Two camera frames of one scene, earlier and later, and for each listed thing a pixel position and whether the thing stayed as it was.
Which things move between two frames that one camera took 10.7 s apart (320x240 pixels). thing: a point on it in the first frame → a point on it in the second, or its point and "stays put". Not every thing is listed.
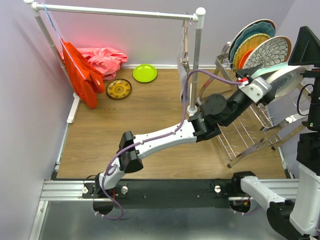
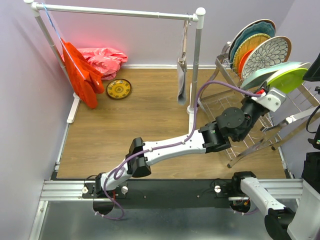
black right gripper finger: [306, 50] → [313, 74]
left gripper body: [240, 102] → [249, 106]
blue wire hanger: [60, 38] stays put
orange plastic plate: [241, 66] stays put
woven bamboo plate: [245, 45] stays put
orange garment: [86, 80] stays put
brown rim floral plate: [271, 51] stays put
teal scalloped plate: [264, 27] stays put
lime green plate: [144, 73] → [288, 81]
